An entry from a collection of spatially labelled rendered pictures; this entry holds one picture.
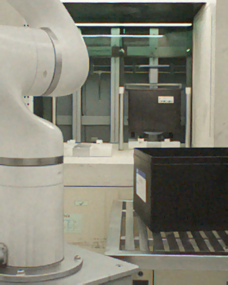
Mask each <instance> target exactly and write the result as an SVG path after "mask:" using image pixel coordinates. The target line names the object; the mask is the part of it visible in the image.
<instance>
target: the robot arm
mask: <svg viewBox="0 0 228 285"><path fill-rule="evenodd" d="M7 2H8V3H9V4H10V5H11V6H12V7H13V8H14V9H15V10H16V11H17V12H18V13H19V14H20V15H21V16H22V17H23V18H24V20H25V22H26V23H27V24H28V26H29V27H23V26H12V25H4V24H0V280H2V281H8V282H37V281H44V280H52V279H56V278H61V277H64V276H67V275H70V274H72V273H75V272H76V271H77V270H78V269H80V268H81V266H82V265H83V257H82V256H81V255H80V254H79V253H78V252H77V251H75V250H72V249H70V248H64V143H63V137H62V132H61V131H60V130H59V129H58V128H57V127H56V126H55V125H54V124H53V123H51V122H49V121H47V120H44V119H42V118H40V117H38V116H36V115H34V114H33V113H32V112H31V111H30V110H29V109H28V108H27V106H26V104H25V103H24V100H23V96H51V97H57V96H66V95H69V94H72V93H74V92H76V91H77V90H78V89H79V88H80V87H81V86H82V85H83V83H84V82H85V80H86V78H87V76H88V71H89V58H88V52H87V50H86V45H85V43H84V41H83V38H82V36H81V34H80V32H79V31H78V28H77V25H75V23H74V21H73V19H72V18H71V16H70V15H69V13H68V12H67V10H66V8H65V6H64V5H63V4H62V2H61V0H7Z"/></svg>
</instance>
